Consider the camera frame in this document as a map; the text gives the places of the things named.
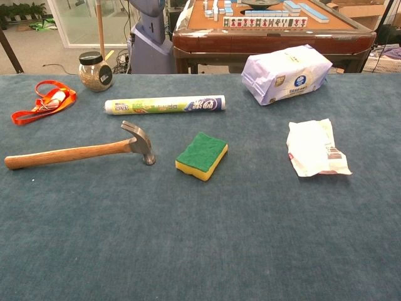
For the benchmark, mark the white purple tissue pack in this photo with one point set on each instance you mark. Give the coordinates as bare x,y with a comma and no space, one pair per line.
282,75

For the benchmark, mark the green bag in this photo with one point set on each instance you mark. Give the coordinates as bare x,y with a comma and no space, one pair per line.
44,25

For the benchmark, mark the black slanted pole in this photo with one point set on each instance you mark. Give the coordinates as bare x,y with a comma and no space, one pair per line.
11,51

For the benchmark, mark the crumpled white packet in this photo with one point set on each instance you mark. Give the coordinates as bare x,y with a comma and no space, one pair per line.
310,147

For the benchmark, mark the brown mahjong table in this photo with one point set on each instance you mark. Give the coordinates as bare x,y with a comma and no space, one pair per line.
266,39

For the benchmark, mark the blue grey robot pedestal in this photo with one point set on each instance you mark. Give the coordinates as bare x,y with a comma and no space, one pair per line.
150,53

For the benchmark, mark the face-up mahjong tile row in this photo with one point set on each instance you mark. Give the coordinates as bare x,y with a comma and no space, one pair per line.
266,22

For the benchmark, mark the cardboard box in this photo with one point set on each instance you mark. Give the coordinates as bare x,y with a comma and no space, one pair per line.
360,12

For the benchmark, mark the cling film roll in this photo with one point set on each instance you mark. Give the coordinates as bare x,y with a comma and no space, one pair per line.
163,105

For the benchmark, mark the glass jar black lid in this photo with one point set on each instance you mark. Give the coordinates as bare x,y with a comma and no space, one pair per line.
94,78

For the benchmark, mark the white plastic basket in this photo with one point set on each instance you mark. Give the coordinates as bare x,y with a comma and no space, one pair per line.
382,65

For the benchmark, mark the blue felt table cover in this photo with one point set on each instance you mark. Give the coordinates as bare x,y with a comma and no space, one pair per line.
200,235

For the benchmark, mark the blue white mahjong tile wall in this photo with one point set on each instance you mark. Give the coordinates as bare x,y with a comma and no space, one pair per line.
314,13
266,13

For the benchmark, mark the potted green plants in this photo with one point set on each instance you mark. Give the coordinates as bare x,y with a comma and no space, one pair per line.
18,11

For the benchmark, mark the wooden pole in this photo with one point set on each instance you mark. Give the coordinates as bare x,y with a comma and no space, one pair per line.
100,31

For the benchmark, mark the green yellow sponge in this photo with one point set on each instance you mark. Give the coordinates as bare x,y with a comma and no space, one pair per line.
200,152

